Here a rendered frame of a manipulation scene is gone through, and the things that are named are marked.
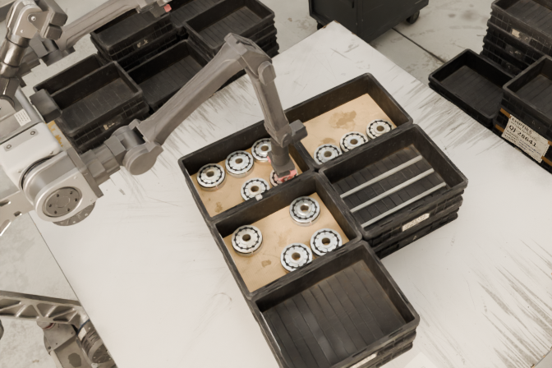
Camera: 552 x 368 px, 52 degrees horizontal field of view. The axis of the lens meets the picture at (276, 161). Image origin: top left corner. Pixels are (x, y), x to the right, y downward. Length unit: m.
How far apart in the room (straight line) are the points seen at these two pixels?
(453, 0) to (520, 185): 2.07
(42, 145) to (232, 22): 1.96
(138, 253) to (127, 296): 0.16
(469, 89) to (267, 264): 1.65
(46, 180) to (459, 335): 1.29
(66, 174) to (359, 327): 0.95
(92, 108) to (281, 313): 1.61
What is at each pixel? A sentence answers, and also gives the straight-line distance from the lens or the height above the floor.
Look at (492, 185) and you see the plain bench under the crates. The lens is 2.23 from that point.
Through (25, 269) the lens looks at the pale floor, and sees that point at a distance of 3.20.
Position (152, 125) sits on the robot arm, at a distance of 1.41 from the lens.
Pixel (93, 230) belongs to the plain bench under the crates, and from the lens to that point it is 2.27.
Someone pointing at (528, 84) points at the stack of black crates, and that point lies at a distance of 2.89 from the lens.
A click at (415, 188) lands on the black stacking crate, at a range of 2.01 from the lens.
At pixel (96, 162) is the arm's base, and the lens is 1.38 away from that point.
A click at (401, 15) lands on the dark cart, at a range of 3.64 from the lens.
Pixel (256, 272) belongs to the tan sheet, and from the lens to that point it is 1.86.
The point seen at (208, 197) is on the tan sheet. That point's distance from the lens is 2.04.
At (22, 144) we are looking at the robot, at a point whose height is 1.53.
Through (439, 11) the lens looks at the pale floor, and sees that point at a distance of 3.98.
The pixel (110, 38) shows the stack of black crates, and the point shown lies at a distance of 3.34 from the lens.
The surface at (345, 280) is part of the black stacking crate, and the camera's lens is 1.83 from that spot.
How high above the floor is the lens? 2.49
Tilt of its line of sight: 53 degrees down
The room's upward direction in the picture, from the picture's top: 10 degrees counter-clockwise
